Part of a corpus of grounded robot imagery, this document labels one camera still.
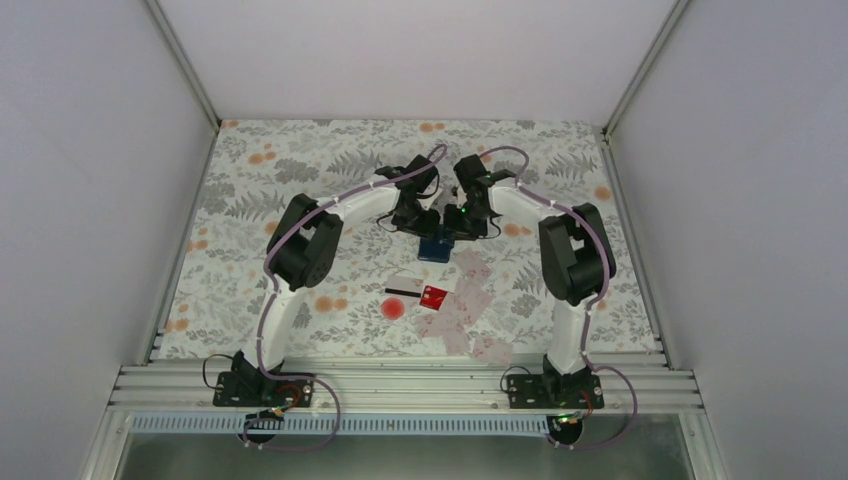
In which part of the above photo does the floral card near rail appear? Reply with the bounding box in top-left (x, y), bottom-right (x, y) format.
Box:
top-left (470, 336), bottom-right (514, 366)

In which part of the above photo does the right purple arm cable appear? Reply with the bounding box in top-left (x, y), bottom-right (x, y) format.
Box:
top-left (480, 145), bottom-right (640, 425)

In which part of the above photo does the floral patterned table mat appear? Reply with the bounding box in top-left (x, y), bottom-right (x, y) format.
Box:
top-left (159, 119), bottom-right (655, 359)

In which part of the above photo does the aluminium rail frame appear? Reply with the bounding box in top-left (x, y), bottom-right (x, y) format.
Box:
top-left (108, 356), bottom-right (704, 414)

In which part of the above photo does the red credit card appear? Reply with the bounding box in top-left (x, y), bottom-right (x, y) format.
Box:
top-left (419, 285), bottom-right (450, 311)

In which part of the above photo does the floral card in middle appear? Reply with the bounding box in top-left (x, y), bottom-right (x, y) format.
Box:
top-left (439, 319), bottom-right (471, 356)

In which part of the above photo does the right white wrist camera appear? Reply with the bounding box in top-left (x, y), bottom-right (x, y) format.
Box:
top-left (447, 186), bottom-right (466, 209)

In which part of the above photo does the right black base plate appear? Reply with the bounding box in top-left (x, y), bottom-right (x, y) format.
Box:
top-left (506, 370), bottom-right (605, 410)

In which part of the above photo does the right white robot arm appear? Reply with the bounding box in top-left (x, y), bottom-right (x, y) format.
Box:
top-left (444, 155), bottom-right (615, 407)

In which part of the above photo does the grey slotted cable duct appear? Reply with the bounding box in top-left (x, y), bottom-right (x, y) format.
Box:
top-left (130, 412), bottom-right (548, 437)

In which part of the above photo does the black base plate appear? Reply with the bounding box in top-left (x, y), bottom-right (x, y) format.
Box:
top-left (506, 370), bottom-right (605, 410)
top-left (213, 372), bottom-right (315, 408)

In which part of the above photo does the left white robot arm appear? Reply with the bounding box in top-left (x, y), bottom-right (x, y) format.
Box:
top-left (230, 145), bottom-right (446, 405)

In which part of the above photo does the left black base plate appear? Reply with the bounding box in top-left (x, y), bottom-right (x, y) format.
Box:
top-left (213, 372), bottom-right (315, 408)

